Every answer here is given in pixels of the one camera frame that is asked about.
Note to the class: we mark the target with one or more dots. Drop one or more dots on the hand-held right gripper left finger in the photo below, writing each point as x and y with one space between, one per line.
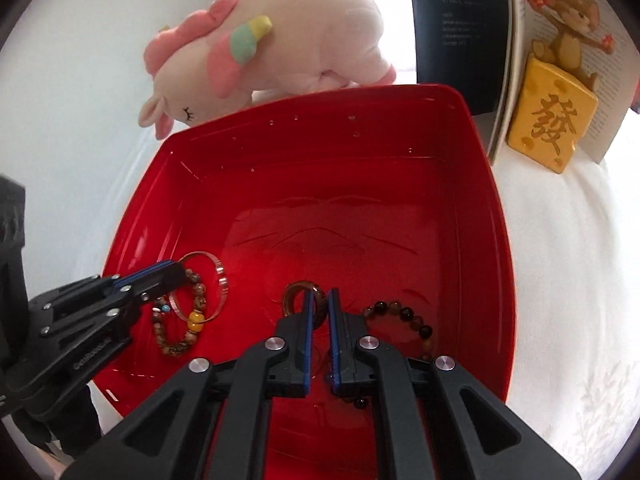
307 340

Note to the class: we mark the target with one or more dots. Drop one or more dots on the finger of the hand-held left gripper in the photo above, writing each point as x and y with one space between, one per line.
142 273
162 282

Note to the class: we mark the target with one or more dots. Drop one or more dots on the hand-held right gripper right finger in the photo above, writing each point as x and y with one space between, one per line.
334 345

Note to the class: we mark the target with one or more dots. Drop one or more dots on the red plastic box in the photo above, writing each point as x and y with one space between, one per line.
350 185

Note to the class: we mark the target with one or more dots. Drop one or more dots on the pink unicorn plush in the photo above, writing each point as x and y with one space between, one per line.
300 35

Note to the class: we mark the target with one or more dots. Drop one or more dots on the mouse on cheese figurine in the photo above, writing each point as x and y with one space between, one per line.
550 120

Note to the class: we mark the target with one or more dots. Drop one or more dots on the open box with gold figure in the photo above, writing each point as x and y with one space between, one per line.
450 35

